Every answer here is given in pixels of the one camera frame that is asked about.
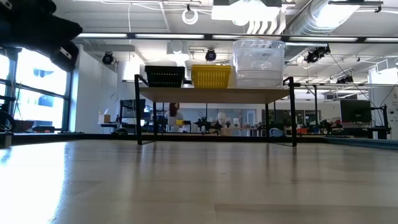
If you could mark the black plastic basket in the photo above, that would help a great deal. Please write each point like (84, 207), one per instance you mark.
(164, 79)
(164, 66)

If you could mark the yellow plastic basket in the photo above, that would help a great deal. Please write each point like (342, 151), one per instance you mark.
(211, 68)
(211, 79)

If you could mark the black background robot arm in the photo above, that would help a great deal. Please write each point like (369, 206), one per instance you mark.
(206, 125)

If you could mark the wooden shelf with black legs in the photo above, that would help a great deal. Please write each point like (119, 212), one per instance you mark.
(217, 95)

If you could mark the large window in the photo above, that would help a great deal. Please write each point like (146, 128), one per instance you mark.
(40, 93)

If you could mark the cardboard box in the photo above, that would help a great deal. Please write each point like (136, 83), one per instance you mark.
(104, 118)

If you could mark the black computer monitor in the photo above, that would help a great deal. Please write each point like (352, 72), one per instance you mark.
(133, 107)
(355, 111)

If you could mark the person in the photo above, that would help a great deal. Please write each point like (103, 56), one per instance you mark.
(174, 115)

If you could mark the black beam with light strips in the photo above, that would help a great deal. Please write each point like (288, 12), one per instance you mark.
(208, 37)

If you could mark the white ceiling unit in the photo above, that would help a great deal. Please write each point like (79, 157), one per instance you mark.
(245, 11)

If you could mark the blue white object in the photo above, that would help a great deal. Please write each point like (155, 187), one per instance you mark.
(276, 132)

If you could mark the black ceiling spotlight cluster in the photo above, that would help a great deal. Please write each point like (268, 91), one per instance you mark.
(317, 54)

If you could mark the black ceiling track fixture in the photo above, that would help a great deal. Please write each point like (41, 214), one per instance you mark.
(354, 2)

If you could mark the black metal stand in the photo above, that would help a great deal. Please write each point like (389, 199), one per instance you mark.
(385, 121)

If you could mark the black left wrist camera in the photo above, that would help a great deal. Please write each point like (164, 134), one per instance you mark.
(70, 62)

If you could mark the silver ventilation duct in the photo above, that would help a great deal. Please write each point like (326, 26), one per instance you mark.
(311, 18)

